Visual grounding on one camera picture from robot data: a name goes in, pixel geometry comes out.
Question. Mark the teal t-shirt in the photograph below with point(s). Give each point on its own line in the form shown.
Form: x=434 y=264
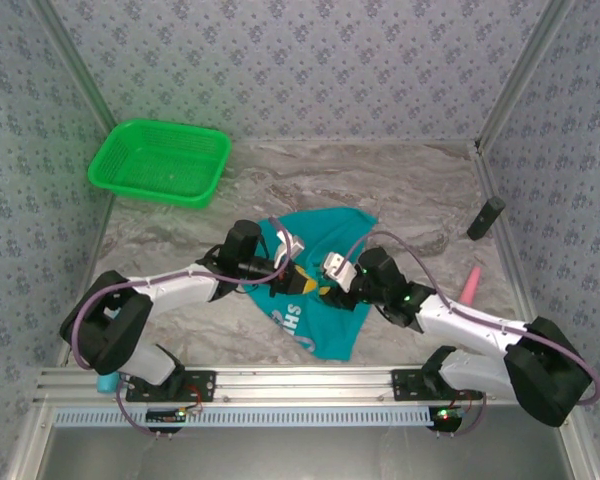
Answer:
x=335 y=330

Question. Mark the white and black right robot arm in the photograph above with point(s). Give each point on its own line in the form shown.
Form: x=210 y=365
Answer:
x=470 y=325

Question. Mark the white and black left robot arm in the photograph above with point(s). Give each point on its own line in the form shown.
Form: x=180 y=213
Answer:
x=180 y=290

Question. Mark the pink microphone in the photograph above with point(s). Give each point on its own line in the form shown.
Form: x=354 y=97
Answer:
x=470 y=287

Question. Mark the black rectangular device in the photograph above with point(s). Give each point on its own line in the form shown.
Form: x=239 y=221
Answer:
x=485 y=219

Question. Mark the green plastic basket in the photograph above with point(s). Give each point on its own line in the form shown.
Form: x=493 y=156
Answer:
x=150 y=155

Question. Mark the grey translucent front panel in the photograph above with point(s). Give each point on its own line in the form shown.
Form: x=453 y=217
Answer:
x=300 y=455

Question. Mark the light blue microphone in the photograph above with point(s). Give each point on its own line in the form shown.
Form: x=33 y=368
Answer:
x=107 y=384

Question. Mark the aluminium mounting rail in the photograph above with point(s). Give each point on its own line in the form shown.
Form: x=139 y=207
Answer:
x=300 y=385

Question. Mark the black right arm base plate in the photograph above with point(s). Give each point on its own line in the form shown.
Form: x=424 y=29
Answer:
x=405 y=387

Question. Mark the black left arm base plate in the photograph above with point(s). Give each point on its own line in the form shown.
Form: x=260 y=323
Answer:
x=202 y=387

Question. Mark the aluminium frame post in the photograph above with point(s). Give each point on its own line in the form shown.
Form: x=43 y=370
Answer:
x=75 y=65
x=525 y=70

